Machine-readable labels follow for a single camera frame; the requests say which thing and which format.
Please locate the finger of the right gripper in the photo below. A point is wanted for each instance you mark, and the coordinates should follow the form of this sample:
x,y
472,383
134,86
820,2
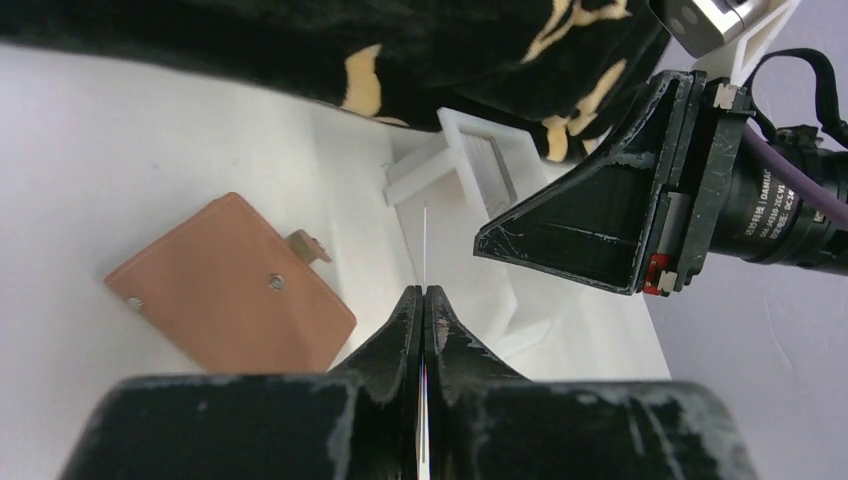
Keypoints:
x,y
591,224

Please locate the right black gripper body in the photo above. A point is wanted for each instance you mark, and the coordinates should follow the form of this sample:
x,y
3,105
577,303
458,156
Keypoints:
x,y
739,186

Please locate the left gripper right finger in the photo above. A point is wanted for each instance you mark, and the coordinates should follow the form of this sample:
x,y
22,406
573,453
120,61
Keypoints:
x,y
487,421

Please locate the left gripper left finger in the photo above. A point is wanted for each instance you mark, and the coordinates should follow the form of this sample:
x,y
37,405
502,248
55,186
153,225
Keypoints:
x,y
356,421

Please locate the white credit card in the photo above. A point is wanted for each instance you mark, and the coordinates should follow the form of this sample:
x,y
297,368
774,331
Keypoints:
x,y
423,449

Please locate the tan leather card holder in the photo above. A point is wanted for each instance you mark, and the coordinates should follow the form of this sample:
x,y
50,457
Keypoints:
x,y
235,296

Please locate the white plastic card tray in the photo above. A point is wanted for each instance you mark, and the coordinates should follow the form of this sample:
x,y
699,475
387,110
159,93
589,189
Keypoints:
x,y
491,298

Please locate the black floral plush blanket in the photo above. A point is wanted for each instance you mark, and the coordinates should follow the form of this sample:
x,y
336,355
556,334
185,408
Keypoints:
x,y
566,72

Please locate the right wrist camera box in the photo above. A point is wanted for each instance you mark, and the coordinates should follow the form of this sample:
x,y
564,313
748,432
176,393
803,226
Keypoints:
x,y
722,38

